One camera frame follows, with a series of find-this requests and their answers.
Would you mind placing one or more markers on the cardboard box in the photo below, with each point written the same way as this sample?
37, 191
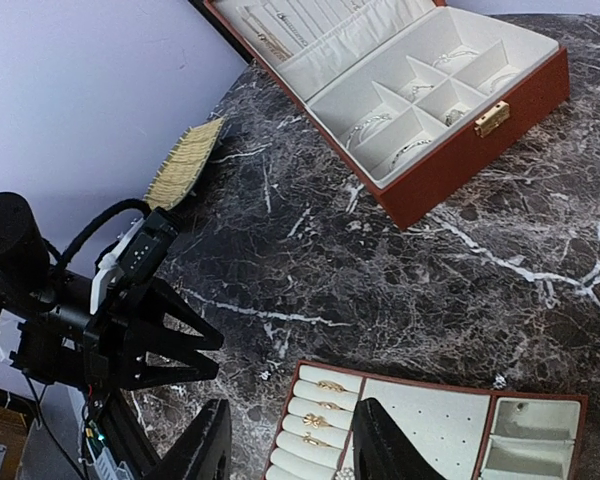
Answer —
13, 437

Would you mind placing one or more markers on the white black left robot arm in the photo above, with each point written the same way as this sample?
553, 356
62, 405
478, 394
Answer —
53, 311

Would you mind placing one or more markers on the red wooden jewelry box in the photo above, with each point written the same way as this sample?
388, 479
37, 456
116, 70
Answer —
415, 96

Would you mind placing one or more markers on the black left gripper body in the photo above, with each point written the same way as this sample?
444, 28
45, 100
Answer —
114, 354

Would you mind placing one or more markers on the woven bamboo tray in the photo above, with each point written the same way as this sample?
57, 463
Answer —
183, 165

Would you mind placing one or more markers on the white slotted cable duct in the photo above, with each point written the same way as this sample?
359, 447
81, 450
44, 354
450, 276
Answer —
107, 451

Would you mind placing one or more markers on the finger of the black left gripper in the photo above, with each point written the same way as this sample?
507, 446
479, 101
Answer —
161, 321
135, 373

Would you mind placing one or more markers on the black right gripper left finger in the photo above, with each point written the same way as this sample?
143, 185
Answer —
203, 451

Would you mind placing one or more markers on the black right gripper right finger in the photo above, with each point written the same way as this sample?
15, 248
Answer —
381, 450

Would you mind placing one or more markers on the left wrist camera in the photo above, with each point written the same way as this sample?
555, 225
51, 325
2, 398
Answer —
135, 256

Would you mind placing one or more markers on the red jewelry tray insert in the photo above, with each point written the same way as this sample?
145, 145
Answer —
463, 433

